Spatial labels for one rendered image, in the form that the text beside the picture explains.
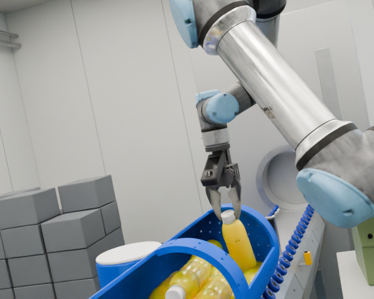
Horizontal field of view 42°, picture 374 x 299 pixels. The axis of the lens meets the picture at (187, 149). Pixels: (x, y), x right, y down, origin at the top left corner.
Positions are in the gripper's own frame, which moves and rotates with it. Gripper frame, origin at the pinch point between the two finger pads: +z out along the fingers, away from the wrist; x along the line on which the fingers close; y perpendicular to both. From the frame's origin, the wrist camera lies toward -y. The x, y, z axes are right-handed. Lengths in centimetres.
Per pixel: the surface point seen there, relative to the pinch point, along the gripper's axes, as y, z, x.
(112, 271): 33, 23, 61
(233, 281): -29.8, 8.2, -7.7
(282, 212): 139, 30, 12
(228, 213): -0.6, -0.8, -0.5
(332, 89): 73, -30, -29
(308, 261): 53, 32, -11
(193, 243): -26.8, -0.3, 0.9
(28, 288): 209, 87, 258
